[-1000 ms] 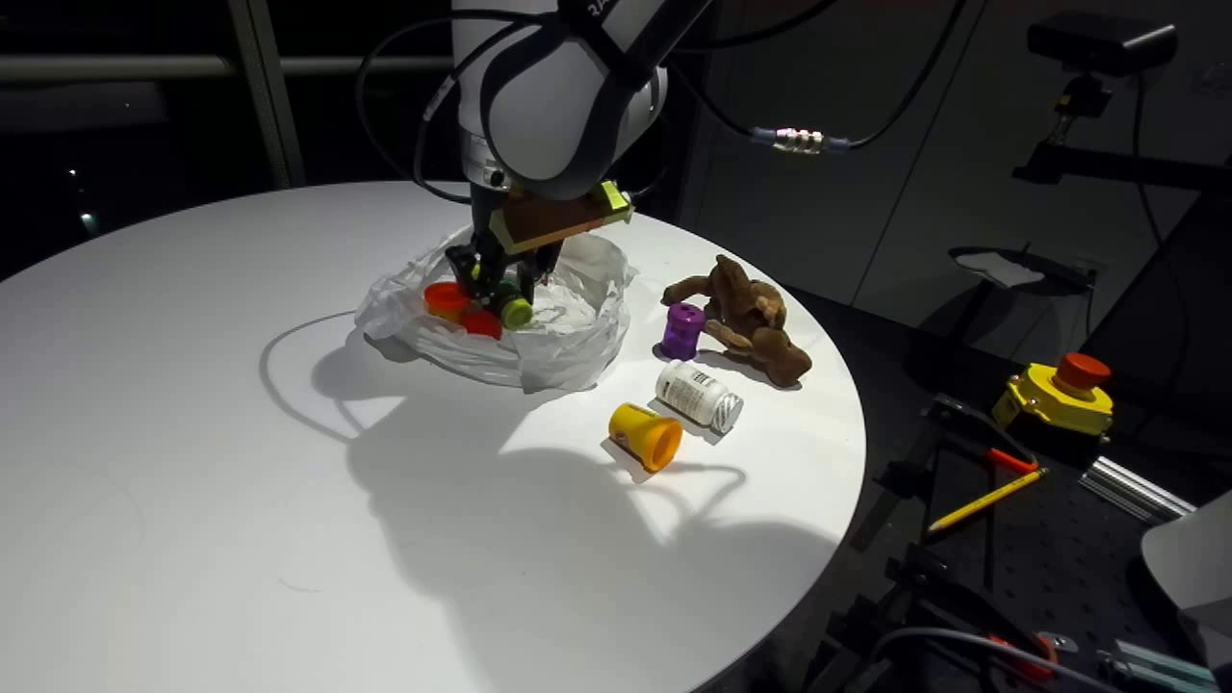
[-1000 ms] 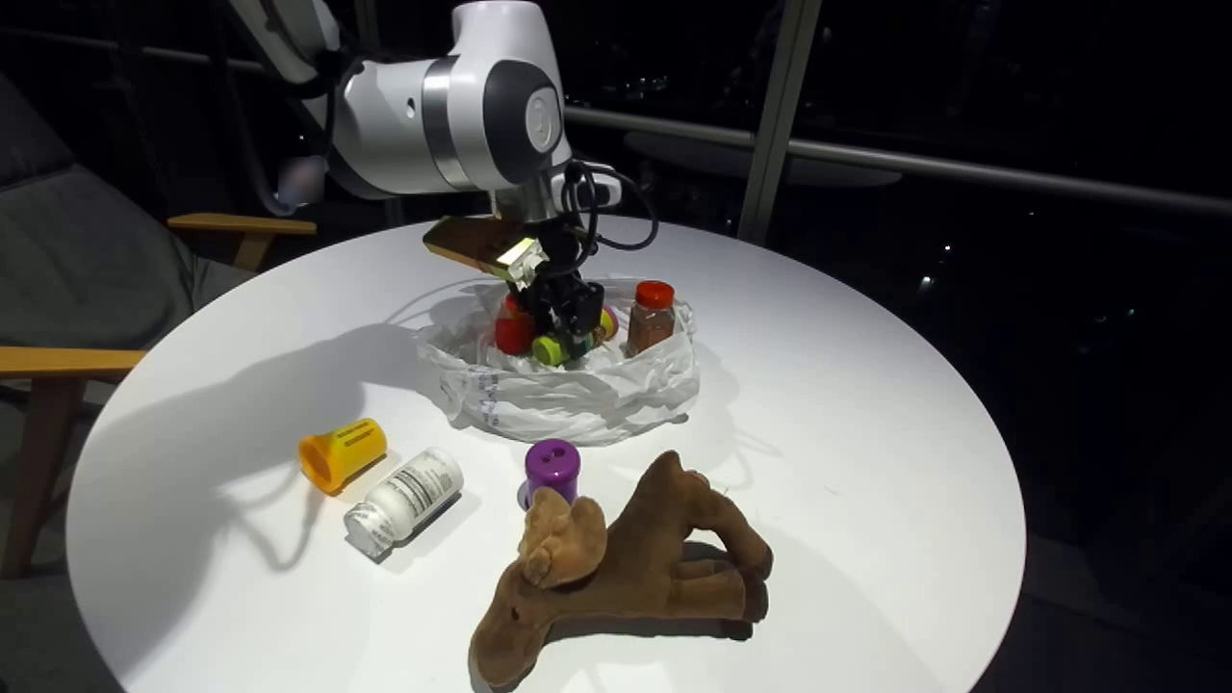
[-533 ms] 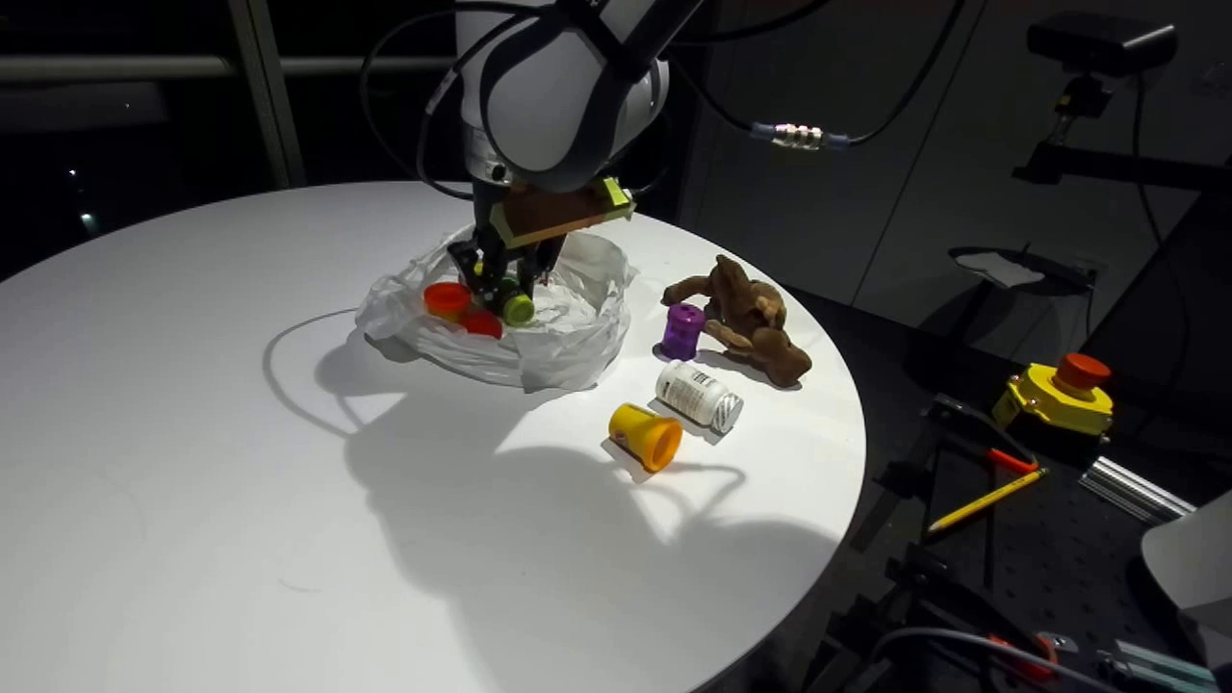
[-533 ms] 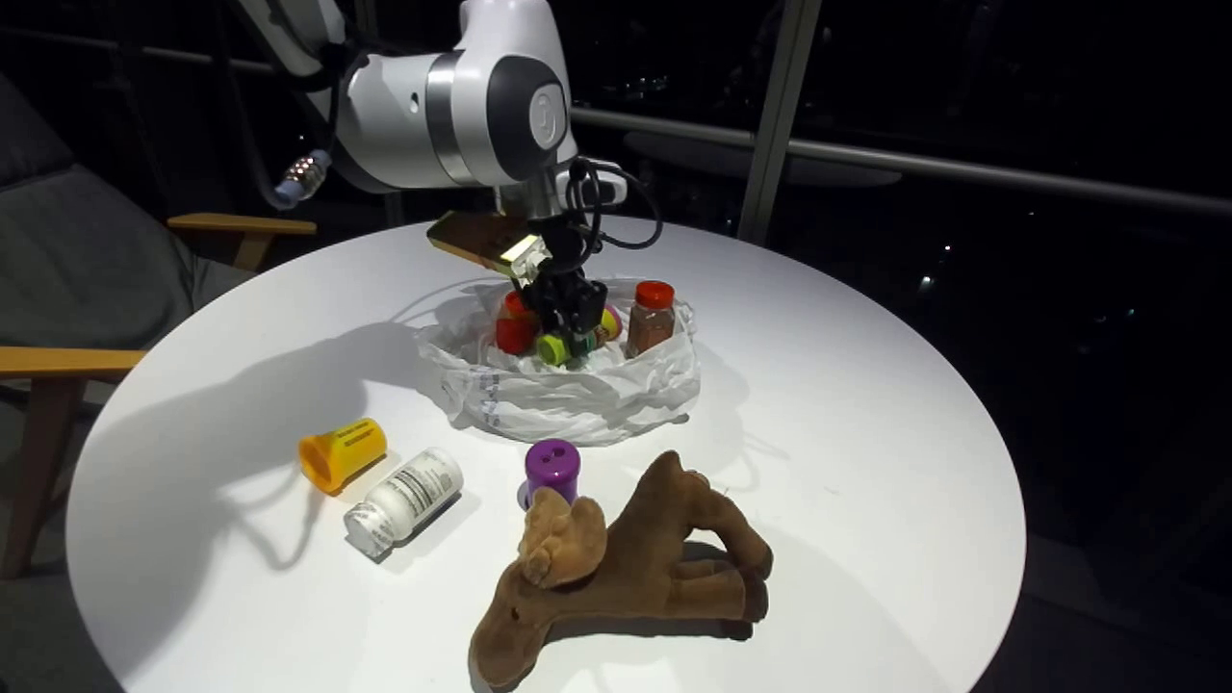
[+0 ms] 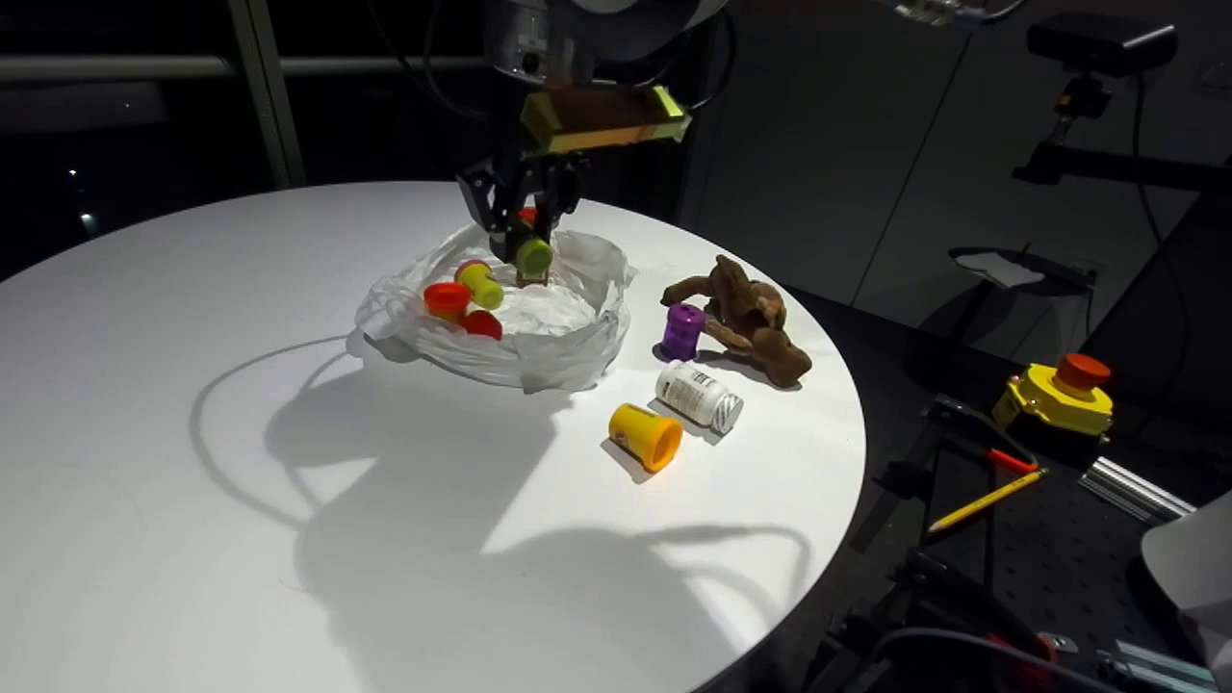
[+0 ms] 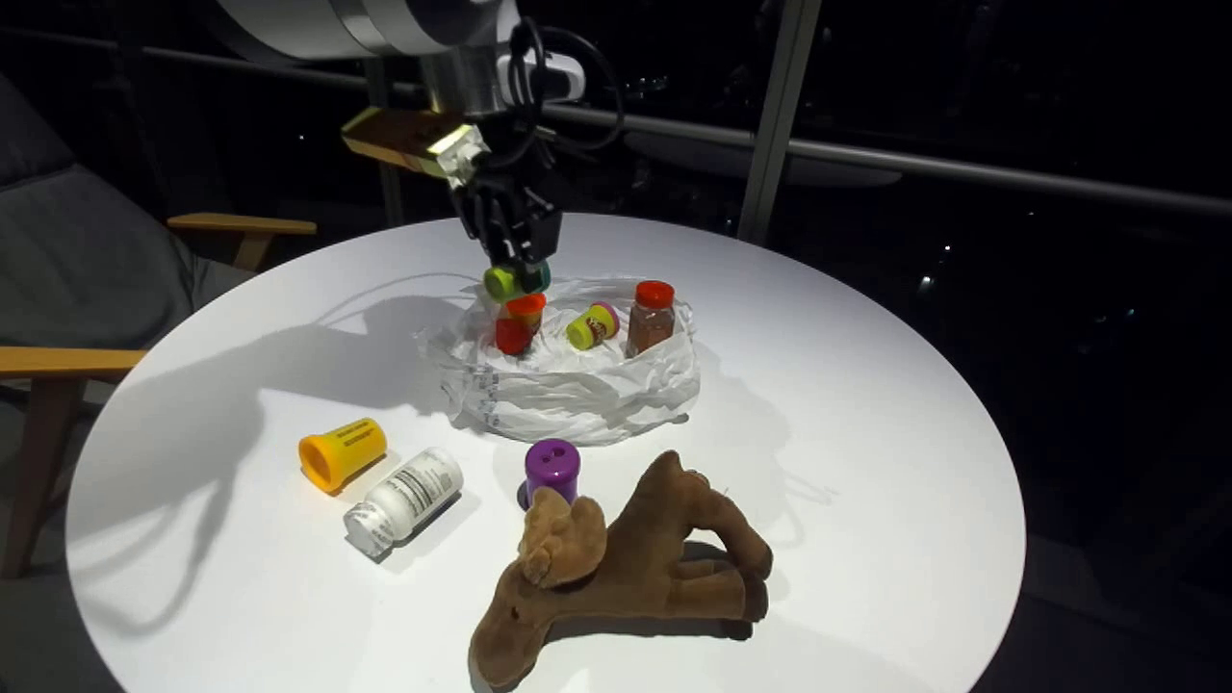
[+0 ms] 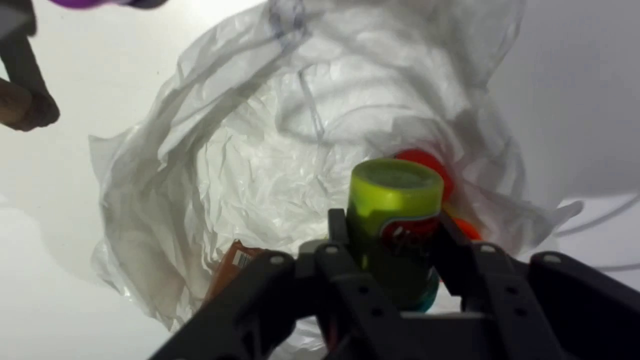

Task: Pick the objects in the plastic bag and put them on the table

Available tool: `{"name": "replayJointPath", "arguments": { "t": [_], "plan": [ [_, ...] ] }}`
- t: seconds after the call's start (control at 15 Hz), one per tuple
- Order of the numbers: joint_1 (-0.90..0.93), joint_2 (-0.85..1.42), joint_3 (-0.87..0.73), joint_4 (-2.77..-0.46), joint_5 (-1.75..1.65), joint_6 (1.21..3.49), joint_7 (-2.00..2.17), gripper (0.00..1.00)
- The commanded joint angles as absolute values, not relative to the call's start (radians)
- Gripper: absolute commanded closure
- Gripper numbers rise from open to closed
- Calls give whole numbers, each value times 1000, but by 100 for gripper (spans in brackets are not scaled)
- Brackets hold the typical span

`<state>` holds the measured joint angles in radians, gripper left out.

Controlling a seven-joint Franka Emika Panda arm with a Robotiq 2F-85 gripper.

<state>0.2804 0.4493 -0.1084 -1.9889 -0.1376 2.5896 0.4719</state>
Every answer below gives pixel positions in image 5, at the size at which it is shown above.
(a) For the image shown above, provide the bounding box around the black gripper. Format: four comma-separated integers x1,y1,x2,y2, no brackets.
457,145,586,271

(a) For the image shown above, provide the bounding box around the purple dough tub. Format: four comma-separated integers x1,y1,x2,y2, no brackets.
657,299,709,363

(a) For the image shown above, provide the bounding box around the yellow dough tub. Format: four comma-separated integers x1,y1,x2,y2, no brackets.
606,400,688,476

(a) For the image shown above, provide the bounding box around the brown plush toy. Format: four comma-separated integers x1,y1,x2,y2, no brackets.
657,250,815,384

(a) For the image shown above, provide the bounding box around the white pill bottle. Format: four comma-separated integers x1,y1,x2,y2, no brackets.
651,363,746,439

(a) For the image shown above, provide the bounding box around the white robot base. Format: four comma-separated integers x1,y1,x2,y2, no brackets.
1141,493,1232,645

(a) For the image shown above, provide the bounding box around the white plastic bag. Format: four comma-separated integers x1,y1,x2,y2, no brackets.
355,223,637,398

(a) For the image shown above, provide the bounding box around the yellow-green dough tub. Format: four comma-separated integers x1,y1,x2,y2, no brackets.
453,259,510,310

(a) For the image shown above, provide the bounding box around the orange dough tub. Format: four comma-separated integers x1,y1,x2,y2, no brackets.
419,277,474,323

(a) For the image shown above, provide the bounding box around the white card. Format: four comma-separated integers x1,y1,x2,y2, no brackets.
955,245,1051,292

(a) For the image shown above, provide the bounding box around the yellow pencil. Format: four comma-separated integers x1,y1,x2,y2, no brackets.
923,462,1051,539

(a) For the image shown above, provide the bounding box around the yellow emergency stop button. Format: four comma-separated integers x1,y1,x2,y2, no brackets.
989,350,1121,439

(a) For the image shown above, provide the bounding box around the aluminium profile bar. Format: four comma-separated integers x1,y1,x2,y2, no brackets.
1081,455,1196,525

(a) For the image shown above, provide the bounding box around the grey window frame post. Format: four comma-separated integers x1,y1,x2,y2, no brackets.
228,0,307,189

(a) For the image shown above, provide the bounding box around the grey window rail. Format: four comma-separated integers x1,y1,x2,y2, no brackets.
0,49,497,88

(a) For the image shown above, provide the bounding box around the cable with silver connector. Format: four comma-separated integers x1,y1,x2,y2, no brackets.
881,0,1031,32

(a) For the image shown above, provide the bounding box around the red handled tool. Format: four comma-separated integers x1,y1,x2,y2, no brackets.
981,441,1040,481

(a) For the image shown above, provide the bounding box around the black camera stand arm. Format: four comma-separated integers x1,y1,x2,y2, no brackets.
1012,68,1232,196

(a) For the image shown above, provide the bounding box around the black camera on stand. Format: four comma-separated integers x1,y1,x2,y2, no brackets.
1023,9,1182,76

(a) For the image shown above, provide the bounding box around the grey floor cable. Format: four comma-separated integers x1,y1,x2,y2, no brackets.
869,625,1132,693

